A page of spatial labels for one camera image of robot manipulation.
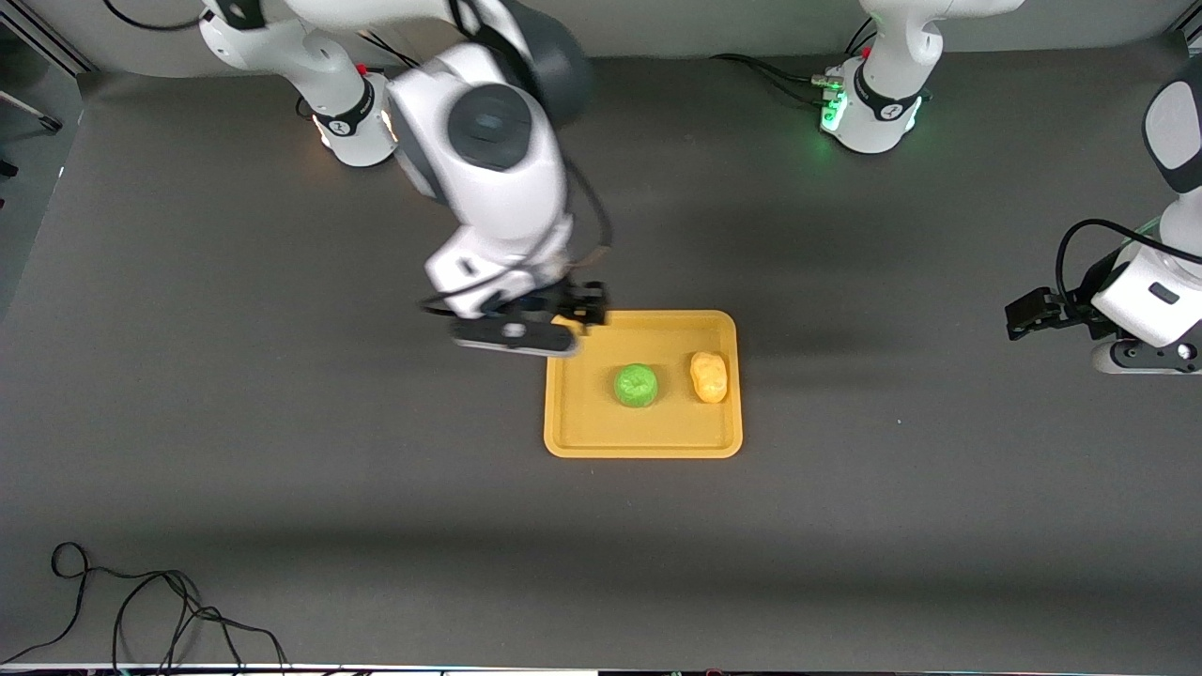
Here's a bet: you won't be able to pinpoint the green apple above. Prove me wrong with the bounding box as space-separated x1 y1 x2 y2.
613 363 660 409

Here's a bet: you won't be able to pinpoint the yellow potato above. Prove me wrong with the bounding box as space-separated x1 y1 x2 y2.
689 351 731 405

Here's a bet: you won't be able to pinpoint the yellow plastic tray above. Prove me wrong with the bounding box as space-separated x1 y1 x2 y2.
543 310 744 460

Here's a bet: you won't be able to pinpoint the black right arm base cables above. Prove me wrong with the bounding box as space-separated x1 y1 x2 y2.
297 28 421 121

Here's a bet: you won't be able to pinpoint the black arm base cables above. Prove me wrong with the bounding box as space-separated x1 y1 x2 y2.
297 28 421 121
708 19 880 106

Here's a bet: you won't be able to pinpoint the black left arm base cables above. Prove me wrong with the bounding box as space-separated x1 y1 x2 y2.
708 19 880 106

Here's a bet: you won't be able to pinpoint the thin black loose cable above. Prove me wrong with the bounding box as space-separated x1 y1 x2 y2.
0 542 289 673

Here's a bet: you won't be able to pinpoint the black frame rail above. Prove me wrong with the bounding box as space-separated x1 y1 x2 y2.
0 11 99 76

